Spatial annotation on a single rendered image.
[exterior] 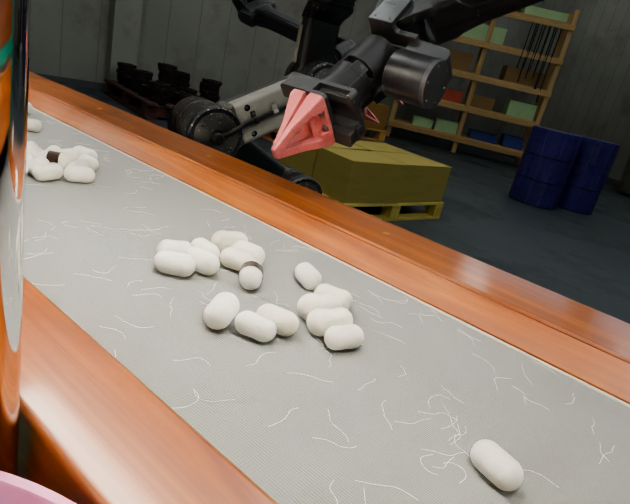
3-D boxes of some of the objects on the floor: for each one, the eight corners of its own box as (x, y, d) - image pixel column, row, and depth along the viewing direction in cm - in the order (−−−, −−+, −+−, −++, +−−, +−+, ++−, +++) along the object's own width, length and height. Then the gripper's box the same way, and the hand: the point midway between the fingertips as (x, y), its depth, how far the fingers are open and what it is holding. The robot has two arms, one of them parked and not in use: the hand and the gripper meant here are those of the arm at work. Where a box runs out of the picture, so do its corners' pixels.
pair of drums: (600, 215, 580) (630, 146, 553) (549, 214, 519) (579, 136, 493) (550, 196, 626) (575, 132, 600) (498, 193, 566) (523, 121, 539)
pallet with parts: (180, 103, 677) (185, 63, 660) (229, 129, 572) (236, 82, 555) (102, 92, 620) (106, 48, 603) (141, 119, 515) (147, 66, 498)
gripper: (394, 109, 65) (314, 190, 59) (331, 91, 70) (253, 163, 65) (386, 59, 60) (298, 143, 54) (320, 44, 65) (234, 119, 60)
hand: (279, 149), depth 60 cm, fingers closed
